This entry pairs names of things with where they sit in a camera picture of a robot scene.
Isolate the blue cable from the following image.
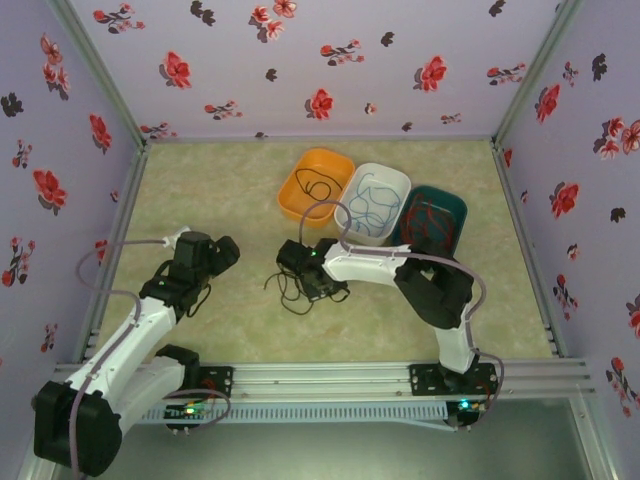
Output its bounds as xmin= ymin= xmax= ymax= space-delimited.
xmin=349 ymin=172 xmax=402 ymax=212
xmin=346 ymin=198 xmax=397 ymax=237

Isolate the aluminium frame post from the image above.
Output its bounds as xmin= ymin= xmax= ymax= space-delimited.
xmin=46 ymin=0 xmax=151 ymax=147
xmin=492 ymin=0 xmax=587 ymax=146

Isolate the teal plastic bin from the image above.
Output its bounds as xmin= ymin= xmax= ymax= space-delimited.
xmin=389 ymin=184 xmax=470 ymax=254

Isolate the white slotted cable duct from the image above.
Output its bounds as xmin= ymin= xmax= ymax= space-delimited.
xmin=139 ymin=402 xmax=450 ymax=426

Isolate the aluminium frame bar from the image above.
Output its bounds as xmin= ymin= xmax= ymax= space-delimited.
xmin=14 ymin=449 xmax=51 ymax=480
xmin=569 ymin=394 xmax=622 ymax=480

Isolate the orange plastic bin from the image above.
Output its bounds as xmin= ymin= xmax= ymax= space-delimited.
xmin=276 ymin=147 xmax=357 ymax=230

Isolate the white plastic bin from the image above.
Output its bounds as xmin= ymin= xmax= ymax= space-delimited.
xmin=333 ymin=162 xmax=412 ymax=248

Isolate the circuit board with green light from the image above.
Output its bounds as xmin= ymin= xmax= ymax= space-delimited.
xmin=163 ymin=402 xmax=214 ymax=437
xmin=446 ymin=397 xmax=490 ymax=433

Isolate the left arm's grey cable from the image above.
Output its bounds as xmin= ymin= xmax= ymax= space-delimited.
xmin=67 ymin=238 xmax=232 ymax=476

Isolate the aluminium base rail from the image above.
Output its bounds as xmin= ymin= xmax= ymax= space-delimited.
xmin=52 ymin=358 xmax=596 ymax=402

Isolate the aluminium table edge rail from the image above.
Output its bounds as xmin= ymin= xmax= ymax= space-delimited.
xmin=492 ymin=141 xmax=570 ymax=359
xmin=74 ymin=144 xmax=150 ymax=361

